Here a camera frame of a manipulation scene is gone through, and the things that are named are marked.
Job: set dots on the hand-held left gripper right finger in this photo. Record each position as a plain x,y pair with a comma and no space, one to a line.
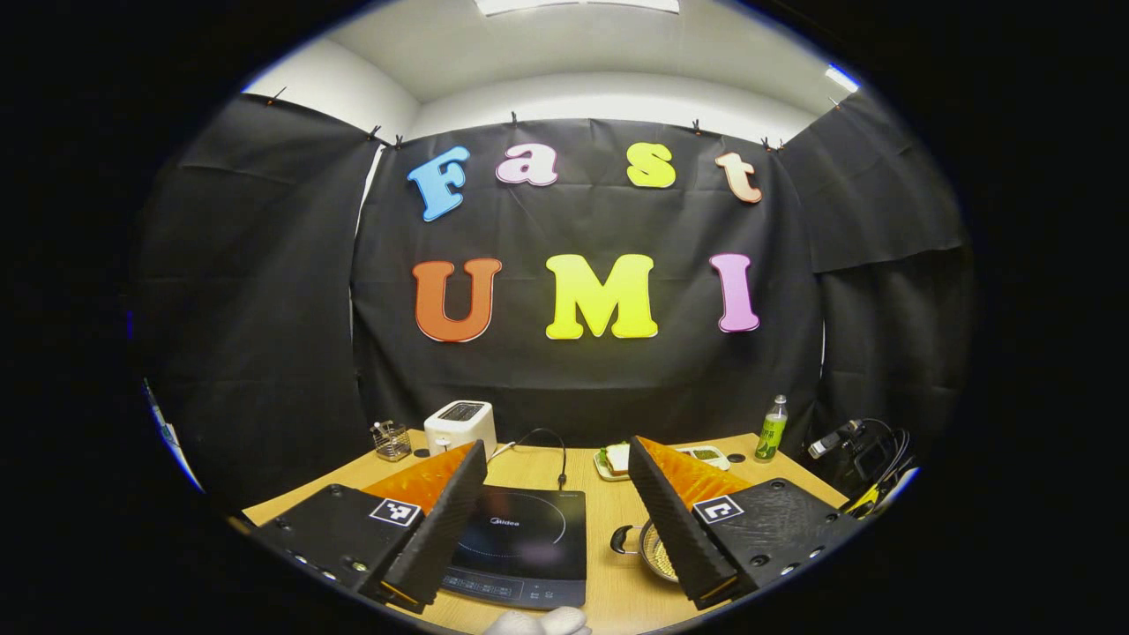
675,529

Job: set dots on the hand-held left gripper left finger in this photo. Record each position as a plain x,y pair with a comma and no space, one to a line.
437,529

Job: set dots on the black induction cooktop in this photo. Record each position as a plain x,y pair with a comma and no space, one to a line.
529,547

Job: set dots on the pile of soybeans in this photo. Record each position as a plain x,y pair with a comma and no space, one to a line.
661,556

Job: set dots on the white divided dish with beans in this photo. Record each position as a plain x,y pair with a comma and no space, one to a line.
706,457

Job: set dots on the pale sandwich plate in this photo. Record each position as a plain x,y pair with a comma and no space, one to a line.
604,472

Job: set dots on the sandwich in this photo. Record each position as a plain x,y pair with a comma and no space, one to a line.
617,459

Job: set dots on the white toaster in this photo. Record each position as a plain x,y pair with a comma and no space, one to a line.
459,428

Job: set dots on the green drink bottle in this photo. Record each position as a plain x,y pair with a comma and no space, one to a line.
771,437

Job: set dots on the black backdrop cloth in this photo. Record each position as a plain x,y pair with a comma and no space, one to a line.
573,388

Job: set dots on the small ceiling light panel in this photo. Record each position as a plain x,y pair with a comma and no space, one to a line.
842,78

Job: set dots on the long ceiling light panel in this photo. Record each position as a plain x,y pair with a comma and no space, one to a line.
573,5

